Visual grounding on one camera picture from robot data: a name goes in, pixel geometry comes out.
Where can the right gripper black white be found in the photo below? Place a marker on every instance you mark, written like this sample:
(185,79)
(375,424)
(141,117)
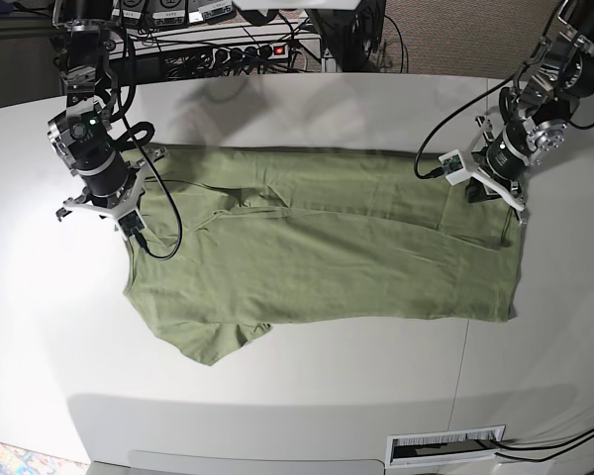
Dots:
(112,189)

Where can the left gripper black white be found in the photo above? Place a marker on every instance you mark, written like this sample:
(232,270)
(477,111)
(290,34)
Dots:
(504,158)

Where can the green T-shirt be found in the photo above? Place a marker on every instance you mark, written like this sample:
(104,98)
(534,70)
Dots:
(243,240)

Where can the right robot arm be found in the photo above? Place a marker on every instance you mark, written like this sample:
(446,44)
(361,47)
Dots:
(80,135)

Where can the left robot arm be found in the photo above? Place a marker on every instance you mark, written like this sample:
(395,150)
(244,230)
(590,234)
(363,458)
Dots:
(536,110)

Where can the grey table leg column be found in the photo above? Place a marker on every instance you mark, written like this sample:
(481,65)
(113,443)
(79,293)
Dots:
(333,28)

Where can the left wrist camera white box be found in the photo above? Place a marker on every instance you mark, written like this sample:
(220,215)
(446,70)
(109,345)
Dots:
(457,165)

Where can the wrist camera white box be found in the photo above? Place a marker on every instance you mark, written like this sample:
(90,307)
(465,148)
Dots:
(131,225)
(457,165)

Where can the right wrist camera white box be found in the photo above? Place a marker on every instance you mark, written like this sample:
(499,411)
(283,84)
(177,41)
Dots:
(131,225)

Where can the black power strip red switch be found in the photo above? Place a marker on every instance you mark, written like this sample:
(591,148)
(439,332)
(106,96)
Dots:
(265,54)

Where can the table cable grommet with brush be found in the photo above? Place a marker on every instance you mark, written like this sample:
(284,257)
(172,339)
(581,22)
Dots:
(442,448)

